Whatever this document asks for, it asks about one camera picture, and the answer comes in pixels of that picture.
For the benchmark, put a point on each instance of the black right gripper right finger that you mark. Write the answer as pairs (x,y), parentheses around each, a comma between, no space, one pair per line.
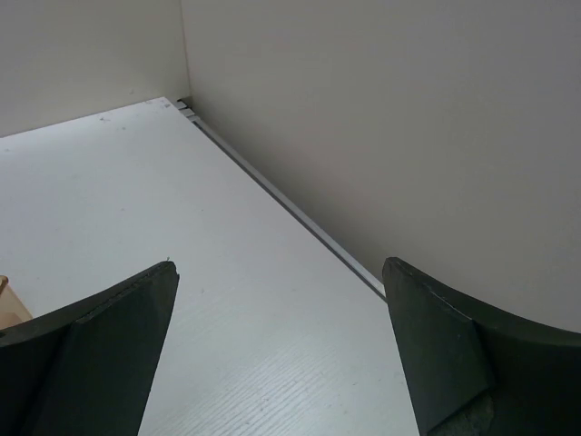
(474,369)

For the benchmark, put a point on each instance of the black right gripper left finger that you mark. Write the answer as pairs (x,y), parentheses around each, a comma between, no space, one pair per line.
(88,368)

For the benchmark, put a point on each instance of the wooden box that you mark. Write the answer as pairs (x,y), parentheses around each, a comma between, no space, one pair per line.
(12,310)

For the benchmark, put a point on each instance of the aluminium table edge rail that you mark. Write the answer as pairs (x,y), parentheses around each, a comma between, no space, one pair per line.
(183,105)

